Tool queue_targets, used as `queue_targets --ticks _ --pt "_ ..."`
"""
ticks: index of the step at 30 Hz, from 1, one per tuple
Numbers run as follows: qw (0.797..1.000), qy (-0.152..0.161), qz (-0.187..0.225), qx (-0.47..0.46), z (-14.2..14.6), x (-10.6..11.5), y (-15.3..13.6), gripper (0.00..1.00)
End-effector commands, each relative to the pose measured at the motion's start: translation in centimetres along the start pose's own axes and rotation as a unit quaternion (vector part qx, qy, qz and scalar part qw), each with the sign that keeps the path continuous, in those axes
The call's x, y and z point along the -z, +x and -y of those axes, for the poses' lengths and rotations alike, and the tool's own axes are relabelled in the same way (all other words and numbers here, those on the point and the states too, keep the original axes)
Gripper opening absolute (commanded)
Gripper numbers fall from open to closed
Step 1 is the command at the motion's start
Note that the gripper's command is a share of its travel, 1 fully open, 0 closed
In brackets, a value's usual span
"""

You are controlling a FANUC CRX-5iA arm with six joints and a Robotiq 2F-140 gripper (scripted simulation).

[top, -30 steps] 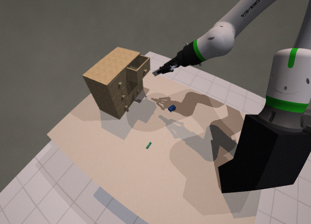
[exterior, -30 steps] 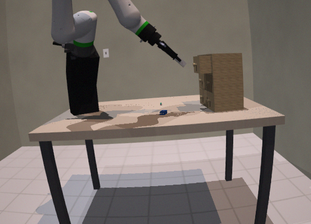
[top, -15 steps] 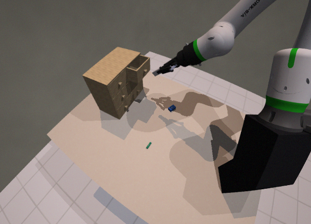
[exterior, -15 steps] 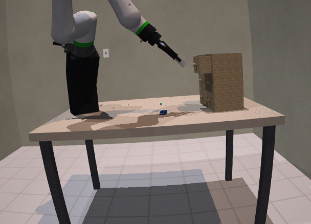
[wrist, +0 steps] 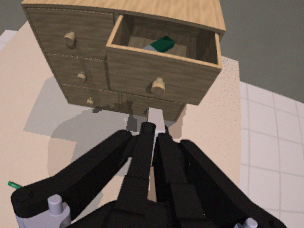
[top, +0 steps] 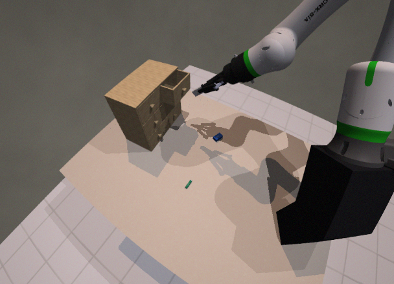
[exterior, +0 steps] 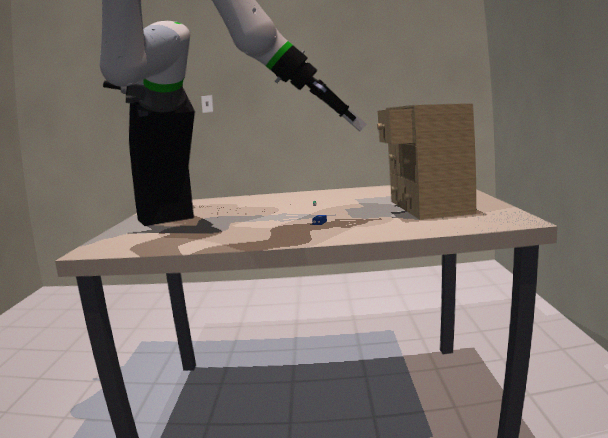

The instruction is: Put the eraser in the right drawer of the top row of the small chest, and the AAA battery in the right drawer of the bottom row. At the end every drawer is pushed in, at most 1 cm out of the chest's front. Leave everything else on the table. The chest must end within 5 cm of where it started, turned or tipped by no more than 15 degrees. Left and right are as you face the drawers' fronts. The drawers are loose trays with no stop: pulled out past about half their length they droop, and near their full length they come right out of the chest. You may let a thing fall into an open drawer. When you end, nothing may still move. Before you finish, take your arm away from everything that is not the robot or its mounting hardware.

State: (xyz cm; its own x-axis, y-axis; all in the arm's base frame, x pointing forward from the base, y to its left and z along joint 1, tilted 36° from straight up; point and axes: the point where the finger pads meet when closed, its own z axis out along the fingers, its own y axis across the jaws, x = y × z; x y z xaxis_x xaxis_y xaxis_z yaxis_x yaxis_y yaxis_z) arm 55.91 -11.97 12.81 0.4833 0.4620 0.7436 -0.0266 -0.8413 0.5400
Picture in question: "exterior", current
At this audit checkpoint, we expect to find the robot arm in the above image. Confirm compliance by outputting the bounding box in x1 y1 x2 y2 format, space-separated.
100 0 308 112

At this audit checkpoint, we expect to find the small brown wooden chest of drawers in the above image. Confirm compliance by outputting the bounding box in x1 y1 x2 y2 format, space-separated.
386 104 477 220

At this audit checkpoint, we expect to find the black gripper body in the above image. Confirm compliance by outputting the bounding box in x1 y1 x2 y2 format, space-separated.
291 63 322 96

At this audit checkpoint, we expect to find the brown wooden drawer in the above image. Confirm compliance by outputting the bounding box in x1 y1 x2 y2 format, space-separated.
389 144 402 174
401 144 418 180
390 172 404 207
403 178 419 217
377 109 416 144

